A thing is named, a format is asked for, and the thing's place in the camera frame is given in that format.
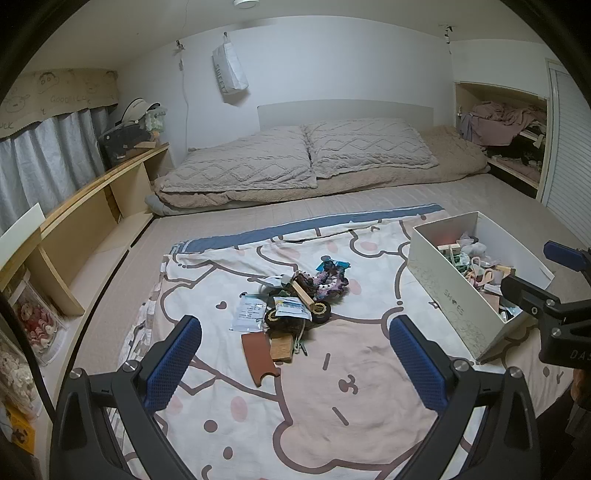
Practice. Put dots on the pink scissors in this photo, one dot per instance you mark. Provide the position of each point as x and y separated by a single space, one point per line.
480 278

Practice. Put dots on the black round tin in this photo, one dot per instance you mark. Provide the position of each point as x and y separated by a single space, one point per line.
321 313
277 321

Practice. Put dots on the large light blue packet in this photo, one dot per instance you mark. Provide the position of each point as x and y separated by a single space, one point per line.
291 307

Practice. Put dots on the pink clothes pile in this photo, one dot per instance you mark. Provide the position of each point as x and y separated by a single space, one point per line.
498 117

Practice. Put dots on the white cardboard box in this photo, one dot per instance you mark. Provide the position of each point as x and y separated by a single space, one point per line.
443 286

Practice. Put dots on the brown leather card sleeve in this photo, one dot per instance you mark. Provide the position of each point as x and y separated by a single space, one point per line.
258 357

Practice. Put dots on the bed with beige sheet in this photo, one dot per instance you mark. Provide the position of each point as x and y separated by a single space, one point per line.
369 194

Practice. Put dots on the yellow book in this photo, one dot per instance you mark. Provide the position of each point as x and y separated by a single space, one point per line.
21 431

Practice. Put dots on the multicolour crochet piece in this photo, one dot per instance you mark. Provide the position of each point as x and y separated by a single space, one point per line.
328 281

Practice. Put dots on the white hanging bag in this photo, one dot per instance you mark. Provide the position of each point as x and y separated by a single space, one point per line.
228 69

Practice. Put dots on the grey curtain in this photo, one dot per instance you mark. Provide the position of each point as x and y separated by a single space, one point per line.
46 157

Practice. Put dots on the white louvered door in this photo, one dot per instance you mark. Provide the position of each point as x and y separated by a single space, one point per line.
568 161

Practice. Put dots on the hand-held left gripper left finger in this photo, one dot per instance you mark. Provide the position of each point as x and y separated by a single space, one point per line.
173 364

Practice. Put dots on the wooden block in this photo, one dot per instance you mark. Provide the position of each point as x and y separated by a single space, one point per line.
302 295

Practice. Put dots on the clear box red plush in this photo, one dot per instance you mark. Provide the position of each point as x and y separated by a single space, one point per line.
37 323

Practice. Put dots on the beige textured pillow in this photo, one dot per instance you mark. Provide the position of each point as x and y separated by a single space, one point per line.
240 161
369 143

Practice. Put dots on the open wardrobe shelf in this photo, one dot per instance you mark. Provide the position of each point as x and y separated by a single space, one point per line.
512 171

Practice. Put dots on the white and blue packet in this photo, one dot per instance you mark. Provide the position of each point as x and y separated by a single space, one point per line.
247 314

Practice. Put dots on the beige fleece duvet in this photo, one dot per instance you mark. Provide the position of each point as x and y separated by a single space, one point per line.
461 157

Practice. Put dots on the beige drawn valance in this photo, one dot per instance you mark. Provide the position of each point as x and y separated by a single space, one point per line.
55 92

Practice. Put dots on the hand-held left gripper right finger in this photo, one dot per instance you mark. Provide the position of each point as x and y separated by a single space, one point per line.
418 364

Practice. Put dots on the teal small packet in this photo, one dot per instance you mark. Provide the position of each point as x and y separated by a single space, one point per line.
342 264

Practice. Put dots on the dark clothes pile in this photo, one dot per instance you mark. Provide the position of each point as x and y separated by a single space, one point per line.
512 152

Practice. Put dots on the pale wooden toy piece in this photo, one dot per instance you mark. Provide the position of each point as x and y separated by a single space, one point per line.
450 250

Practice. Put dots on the wooden tag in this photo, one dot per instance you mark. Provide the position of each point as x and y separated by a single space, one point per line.
280 347

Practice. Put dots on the black bag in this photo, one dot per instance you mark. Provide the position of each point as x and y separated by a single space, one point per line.
122 138

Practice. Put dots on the printed bear blanket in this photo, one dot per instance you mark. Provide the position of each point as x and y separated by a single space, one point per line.
369 369

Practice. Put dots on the white plastic wrap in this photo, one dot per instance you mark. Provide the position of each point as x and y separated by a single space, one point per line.
475 249

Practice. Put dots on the white cap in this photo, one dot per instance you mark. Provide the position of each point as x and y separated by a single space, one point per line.
134 110

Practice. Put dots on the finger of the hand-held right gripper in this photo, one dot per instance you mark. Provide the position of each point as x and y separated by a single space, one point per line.
561 254
526 291

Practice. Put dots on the bagged white plush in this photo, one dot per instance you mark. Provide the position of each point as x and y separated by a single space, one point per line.
14 374

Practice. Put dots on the wooden bedside shelf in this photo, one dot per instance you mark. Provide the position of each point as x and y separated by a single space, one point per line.
87 203

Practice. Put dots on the pale plush bundle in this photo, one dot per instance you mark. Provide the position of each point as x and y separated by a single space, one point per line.
154 120

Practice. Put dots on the white card board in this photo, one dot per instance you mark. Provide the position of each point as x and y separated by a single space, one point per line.
23 226

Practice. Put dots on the ceiling light fixture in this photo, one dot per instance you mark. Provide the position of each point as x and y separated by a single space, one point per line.
244 2

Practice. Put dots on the green packet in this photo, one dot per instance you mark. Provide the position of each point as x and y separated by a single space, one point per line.
461 264

